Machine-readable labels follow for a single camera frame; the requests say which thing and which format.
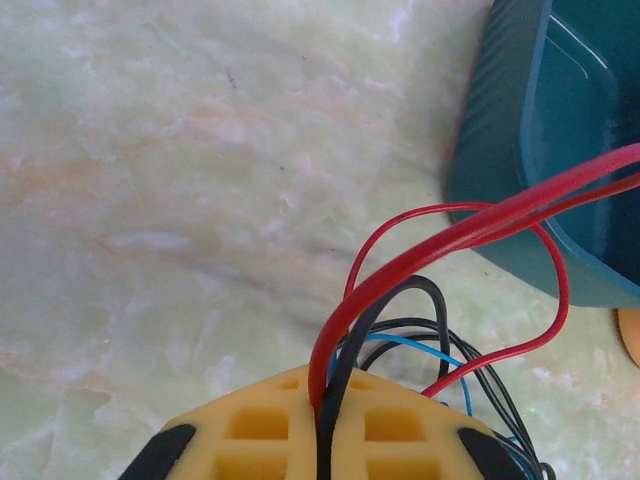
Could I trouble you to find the thin red cable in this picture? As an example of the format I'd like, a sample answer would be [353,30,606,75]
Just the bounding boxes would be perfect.
[309,144,640,416]

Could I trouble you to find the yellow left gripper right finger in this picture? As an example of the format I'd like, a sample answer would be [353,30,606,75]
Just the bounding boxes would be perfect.
[335,367,532,480]

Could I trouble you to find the orange plastic bin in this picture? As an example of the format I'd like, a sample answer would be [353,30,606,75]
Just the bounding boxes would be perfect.
[614,307,640,369]

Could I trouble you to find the thin blue cable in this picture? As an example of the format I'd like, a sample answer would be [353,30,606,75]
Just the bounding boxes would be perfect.
[339,333,531,466]

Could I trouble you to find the thin black cable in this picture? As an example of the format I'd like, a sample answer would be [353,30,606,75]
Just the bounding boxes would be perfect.
[319,274,449,480]
[359,319,556,480]

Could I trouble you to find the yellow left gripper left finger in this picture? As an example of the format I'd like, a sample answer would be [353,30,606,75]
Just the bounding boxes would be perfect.
[118,363,322,480]

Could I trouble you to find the teal plastic bin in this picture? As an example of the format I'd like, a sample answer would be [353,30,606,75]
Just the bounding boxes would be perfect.
[444,0,640,309]

